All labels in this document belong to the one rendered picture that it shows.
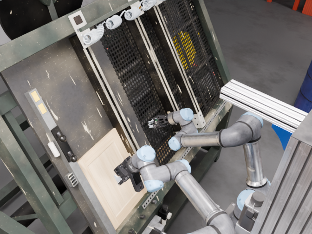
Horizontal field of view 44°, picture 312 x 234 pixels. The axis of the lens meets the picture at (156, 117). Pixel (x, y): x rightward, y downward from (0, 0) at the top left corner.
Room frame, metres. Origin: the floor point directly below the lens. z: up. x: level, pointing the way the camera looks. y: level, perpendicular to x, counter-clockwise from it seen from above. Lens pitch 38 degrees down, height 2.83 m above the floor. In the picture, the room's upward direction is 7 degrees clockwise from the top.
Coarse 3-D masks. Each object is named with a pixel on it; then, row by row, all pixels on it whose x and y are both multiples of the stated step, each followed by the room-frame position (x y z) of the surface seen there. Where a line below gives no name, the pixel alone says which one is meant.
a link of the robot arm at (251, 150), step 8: (248, 112) 1.63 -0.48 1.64; (240, 120) 1.55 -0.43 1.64; (248, 120) 1.55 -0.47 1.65; (256, 120) 1.57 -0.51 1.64; (256, 128) 1.54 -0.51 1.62; (256, 136) 1.53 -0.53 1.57; (248, 144) 1.52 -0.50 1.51; (256, 144) 1.53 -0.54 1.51; (248, 152) 1.52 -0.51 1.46; (256, 152) 1.52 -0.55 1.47; (248, 160) 1.51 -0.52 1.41; (256, 160) 1.50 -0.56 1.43; (248, 168) 1.50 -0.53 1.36; (256, 168) 1.49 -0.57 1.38; (248, 176) 1.50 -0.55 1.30; (256, 176) 1.48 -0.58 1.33; (264, 176) 1.52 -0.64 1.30; (248, 184) 1.48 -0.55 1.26; (256, 184) 1.46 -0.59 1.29; (264, 184) 1.47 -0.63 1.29; (264, 192) 1.45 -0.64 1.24
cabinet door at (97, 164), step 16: (96, 144) 1.62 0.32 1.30; (112, 144) 1.69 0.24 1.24; (80, 160) 1.48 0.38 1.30; (96, 160) 1.55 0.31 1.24; (112, 160) 1.62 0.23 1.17; (96, 176) 1.48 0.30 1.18; (112, 176) 1.55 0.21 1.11; (96, 192) 1.41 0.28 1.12; (112, 192) 1.49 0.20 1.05; (128, 192) 1.56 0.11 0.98; (144, 192) 1.64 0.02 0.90; (112, 208) 1.42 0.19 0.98; (128, 208) 1.49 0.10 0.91; (112, 224) 1.35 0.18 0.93
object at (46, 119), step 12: (36, 108) 1.48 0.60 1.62; (48, 120) 1.48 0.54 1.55; (48, 132) 1.45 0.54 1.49; (60, 156) 1.42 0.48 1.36; (72, 168) 1.40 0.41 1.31; (84, 180) 1.40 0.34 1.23; (84, 192) 1.36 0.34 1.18; (96, 204) 1.35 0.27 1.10; (96, 216) 1.32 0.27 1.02; (108, 228) 1.30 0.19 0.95
